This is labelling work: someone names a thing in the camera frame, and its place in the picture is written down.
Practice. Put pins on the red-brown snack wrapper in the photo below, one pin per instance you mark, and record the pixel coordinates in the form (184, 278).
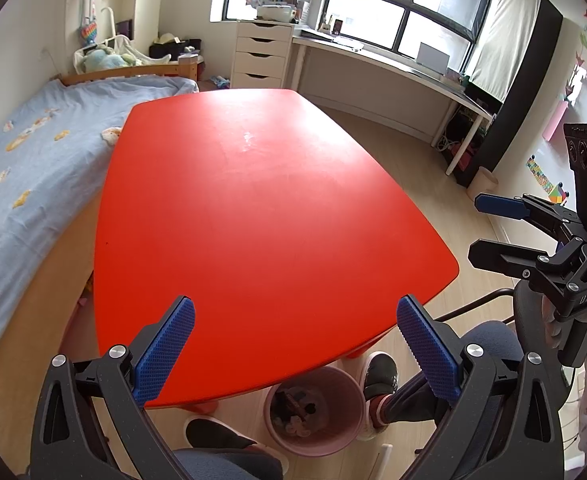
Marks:
(287, 401)

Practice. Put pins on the red plastic table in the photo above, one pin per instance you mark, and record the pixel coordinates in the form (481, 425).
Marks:
(253, 210)

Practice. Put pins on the bed with blue sheet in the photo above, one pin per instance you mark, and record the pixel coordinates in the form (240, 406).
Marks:
(33, 170)
(63, 285)

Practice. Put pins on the person's shoe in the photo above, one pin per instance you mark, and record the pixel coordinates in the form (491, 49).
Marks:
(213, 435)
(379, 372)

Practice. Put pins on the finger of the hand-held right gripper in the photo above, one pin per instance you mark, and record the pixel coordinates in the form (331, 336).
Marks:
(503, 256)
(498, 205)

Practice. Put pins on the white drawer unit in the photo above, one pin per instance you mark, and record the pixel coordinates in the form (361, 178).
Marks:
(261, 55)

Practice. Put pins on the colourful wall sticker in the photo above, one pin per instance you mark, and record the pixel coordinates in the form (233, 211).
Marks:
(539, 172)

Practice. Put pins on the pink plastic waste bin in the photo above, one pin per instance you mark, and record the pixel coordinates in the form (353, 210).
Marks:
(323, 442)

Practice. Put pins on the black cabinet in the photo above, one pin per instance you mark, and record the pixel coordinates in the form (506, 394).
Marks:
(528, 110)

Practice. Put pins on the white curved desk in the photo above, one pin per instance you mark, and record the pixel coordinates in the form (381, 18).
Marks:
(398, 67)

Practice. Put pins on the small dark photo frame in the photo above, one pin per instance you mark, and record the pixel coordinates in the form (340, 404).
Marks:
(338, 25)

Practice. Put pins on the black bag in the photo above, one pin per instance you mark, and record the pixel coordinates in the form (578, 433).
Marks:
(173, 51)

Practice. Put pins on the white bowl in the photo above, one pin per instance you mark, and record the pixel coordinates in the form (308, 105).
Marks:
(276, 12)

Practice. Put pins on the straw hat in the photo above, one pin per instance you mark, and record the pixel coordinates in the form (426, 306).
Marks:
(168, 38)

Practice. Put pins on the white box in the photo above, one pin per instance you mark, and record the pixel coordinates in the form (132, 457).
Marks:
(432, 56)

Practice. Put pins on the blue plush toy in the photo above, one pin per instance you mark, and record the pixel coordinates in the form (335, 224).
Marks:
(101, 60)

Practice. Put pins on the rainbow pop toy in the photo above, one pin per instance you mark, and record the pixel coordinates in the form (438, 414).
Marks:
(88, 31)

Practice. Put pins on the person's right hand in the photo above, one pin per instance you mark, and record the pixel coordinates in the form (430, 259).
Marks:
(552, 325)

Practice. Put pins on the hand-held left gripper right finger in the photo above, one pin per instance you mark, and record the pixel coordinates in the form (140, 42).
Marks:
(428, 350)

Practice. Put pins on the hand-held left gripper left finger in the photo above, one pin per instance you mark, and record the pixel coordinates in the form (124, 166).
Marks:
(166, 350)

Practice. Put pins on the pink paper sheet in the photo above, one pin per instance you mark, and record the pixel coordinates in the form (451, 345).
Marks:
(556, 121)

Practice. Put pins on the person's left leg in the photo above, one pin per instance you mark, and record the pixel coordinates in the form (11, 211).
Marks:
(228, 465)

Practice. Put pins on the person's right shoe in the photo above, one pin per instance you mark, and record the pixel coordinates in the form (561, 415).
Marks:
(379, 372)

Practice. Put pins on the person's left shoe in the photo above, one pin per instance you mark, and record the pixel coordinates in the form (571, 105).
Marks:
(213, 435)

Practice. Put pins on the white cloth cover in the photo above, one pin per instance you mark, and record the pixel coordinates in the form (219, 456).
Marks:
(506, 45)

